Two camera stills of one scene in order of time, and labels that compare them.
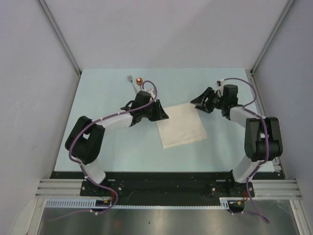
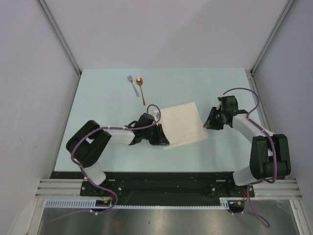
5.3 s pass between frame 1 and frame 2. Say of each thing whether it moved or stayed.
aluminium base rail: stayed
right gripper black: moved
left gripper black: moved
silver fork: stayed
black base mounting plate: stayed
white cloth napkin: stayed
